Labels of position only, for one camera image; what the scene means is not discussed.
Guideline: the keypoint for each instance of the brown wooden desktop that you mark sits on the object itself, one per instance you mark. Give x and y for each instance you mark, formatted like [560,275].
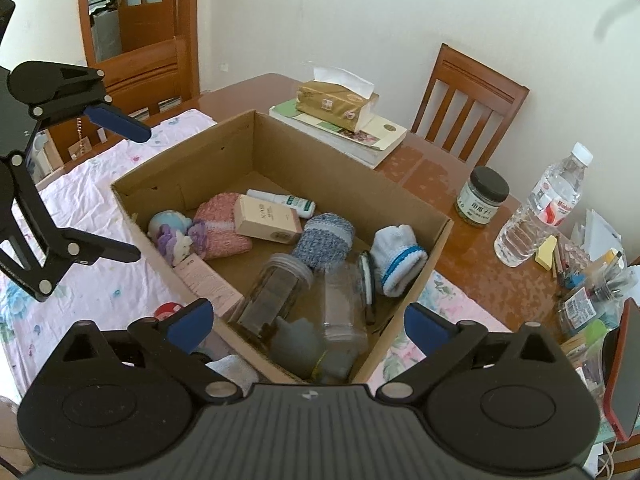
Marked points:
[440,180]

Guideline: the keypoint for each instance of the round metal tin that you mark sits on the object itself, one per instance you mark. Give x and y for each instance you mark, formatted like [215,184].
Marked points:
[366,280]

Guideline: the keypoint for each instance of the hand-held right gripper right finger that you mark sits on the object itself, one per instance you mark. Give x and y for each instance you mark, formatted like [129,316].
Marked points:
[430,330]

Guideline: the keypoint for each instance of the pink carton box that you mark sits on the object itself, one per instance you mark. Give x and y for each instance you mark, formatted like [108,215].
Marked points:
[207,285]

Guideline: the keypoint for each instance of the wooden chair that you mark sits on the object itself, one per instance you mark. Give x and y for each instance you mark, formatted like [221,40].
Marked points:
[465,105]
[145,70]

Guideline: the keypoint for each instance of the clear pen holder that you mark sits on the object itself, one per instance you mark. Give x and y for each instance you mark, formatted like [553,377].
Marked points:
[585,305]

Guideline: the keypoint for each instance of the purple crochet toy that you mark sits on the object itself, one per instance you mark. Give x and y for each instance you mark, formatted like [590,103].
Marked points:
[180,245]

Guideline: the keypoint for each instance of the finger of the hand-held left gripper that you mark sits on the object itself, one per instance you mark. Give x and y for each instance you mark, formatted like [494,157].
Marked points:
[100,252]
[117,122]

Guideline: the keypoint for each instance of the clear plastic jar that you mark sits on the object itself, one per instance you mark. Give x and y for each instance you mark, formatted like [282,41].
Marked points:
[342,305]

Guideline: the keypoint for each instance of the white blue knitted glove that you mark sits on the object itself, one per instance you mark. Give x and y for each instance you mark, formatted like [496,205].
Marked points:
[397,260]

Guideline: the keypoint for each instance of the red toy car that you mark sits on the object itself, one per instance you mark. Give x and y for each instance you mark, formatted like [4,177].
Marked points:
[167,311]

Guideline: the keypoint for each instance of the red tablet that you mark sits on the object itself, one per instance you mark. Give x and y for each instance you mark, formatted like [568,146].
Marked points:
[625,370]

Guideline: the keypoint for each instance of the blue-grey knitted sock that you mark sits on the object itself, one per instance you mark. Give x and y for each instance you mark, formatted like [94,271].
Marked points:
[325,240]

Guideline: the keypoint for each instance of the glass jar with black lid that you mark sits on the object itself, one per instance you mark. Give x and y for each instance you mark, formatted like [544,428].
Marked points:
[480,200]

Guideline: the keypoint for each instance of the cream book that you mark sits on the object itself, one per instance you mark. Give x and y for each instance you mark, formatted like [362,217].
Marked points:
[385,132]

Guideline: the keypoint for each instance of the grey plush toy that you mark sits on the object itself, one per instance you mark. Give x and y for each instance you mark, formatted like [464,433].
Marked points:
[300,347]

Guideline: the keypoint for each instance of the brown cardboard box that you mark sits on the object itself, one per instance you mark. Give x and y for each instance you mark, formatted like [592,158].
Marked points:
[300,160]

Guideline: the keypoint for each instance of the wooden door with glass panes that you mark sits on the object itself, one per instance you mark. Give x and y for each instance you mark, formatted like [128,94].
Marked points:
[145,20]

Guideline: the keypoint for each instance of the pink floral cloth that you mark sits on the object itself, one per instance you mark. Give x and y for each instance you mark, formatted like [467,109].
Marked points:
[100,200]

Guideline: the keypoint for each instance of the yellow sticky notes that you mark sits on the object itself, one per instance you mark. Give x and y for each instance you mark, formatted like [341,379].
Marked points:
[546,255]

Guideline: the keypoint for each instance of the yellow tissue box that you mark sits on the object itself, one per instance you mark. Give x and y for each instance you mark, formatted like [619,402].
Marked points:
[330,102]

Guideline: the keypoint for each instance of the clear water bottle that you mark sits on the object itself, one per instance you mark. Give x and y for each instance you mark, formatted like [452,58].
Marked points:
[540,210]

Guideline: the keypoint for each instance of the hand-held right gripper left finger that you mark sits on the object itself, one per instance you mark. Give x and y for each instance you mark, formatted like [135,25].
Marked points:
[192,327]

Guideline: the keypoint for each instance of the white bottle with green label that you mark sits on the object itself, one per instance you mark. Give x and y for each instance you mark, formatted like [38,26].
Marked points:
[285,201]

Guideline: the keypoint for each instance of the beige carton box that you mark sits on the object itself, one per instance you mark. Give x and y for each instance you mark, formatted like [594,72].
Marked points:
[267,220]

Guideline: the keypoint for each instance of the pink knitted sock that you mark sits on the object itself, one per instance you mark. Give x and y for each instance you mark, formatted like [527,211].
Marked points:
[217,232]

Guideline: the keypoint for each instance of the clear jar of brown cookies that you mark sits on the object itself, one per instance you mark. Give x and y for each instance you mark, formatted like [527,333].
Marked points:
[272,295]

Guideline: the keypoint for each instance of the white papers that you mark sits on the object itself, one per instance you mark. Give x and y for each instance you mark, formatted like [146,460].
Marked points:
[595,235]

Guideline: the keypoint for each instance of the thick white book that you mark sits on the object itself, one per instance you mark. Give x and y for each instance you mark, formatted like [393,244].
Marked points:
[370,157]

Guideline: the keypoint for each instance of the green book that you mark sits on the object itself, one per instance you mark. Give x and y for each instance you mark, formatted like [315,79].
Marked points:
[285,110]

